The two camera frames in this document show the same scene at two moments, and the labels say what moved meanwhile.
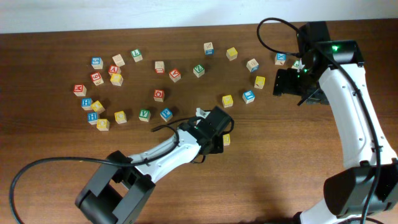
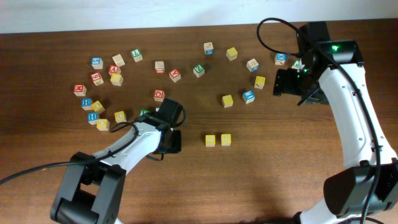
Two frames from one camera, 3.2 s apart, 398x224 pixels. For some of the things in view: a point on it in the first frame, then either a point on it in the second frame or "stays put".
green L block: [137, 55] stays put
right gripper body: [295, 83] stays put
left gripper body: [218, 146] to [175, 146]
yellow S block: [226, 139] stays put
